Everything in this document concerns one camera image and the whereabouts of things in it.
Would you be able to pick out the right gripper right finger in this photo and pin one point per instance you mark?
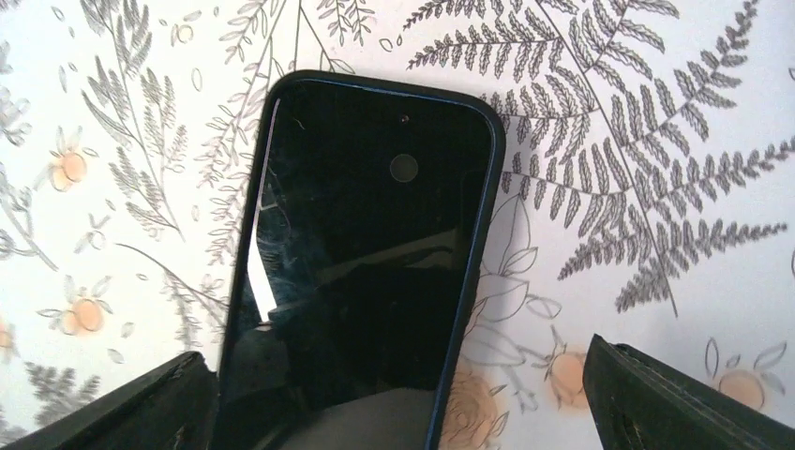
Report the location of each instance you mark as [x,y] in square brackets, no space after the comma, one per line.
[638,402]

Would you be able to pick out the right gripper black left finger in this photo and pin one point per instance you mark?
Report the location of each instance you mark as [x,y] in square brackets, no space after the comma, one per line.
[173,406]

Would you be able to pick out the black phone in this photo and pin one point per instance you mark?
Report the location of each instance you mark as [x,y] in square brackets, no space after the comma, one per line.
[363,234]

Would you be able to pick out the floral patterned table mat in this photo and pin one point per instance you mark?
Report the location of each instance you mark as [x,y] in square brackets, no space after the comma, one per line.
[646,191]

